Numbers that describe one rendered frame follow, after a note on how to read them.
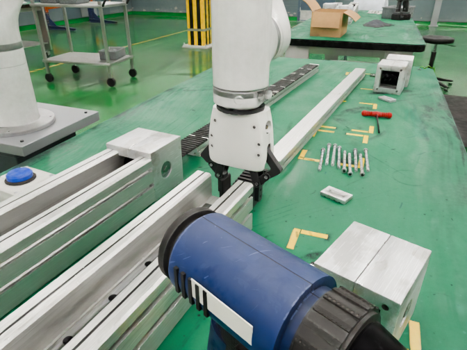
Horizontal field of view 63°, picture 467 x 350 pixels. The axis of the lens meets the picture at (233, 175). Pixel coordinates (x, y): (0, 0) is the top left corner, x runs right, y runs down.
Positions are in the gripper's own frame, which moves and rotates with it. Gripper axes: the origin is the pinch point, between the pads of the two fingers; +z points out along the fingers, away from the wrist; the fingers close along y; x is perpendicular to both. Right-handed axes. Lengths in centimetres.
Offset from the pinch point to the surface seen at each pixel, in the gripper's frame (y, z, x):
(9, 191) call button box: 29.9, -3.0, 21.2
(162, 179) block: 14.0, -0.4, 3.3
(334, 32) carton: 36, 0, -213
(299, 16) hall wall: 334, 69, -1064
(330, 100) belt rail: 0, 0, -61
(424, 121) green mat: -27, 3, -62
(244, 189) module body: -4.6, -5.5, 8.0
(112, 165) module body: 21.2, -3.4, 7.5
